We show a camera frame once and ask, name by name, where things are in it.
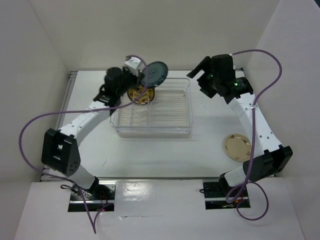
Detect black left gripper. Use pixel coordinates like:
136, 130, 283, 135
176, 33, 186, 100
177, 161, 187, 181
117, 66, 146, 98

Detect yellow patterned plate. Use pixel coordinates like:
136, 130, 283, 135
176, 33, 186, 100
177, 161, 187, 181
127, 86, 155, 105

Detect teal blue floral plate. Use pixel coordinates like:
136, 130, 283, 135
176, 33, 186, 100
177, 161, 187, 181
140, 61, 169, 88

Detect beige plate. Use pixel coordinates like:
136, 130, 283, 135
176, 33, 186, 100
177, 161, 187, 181
223, 133, 252, 163

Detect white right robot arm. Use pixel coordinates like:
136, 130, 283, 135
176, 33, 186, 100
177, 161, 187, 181
187, 54, 293, 197

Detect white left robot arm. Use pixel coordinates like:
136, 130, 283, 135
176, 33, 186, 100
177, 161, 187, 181
41, 66, 141, 200

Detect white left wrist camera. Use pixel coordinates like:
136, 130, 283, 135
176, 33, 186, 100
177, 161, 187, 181
123, 56, 142, 76

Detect white wire dish rack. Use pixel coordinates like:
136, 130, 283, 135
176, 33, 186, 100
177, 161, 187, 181
108, 77, 195, 133

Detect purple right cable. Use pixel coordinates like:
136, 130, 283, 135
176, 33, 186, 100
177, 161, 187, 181
225, 49, 283, 221

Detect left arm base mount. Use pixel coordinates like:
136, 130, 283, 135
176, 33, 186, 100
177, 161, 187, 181
60, 180, 117, 213

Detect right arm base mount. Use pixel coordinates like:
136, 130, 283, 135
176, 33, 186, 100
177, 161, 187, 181
199, 178, 251, 210

